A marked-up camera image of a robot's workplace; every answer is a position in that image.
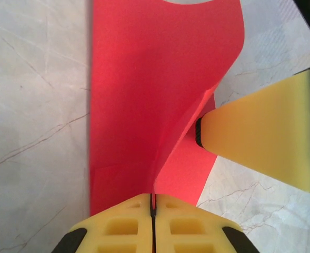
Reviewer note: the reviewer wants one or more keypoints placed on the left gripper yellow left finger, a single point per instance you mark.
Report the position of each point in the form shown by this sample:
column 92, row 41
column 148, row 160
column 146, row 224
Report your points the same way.
column 96, row 229

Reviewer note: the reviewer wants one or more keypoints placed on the red paper sheet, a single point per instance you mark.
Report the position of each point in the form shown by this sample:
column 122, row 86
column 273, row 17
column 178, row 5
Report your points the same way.
column 144, row 79

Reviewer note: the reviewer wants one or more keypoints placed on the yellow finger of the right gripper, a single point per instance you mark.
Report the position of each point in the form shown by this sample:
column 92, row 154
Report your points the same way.
column 262, row 131

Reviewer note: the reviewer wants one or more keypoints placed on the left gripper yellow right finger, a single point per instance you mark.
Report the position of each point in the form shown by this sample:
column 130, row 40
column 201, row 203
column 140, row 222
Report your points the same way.
column 212, row 229

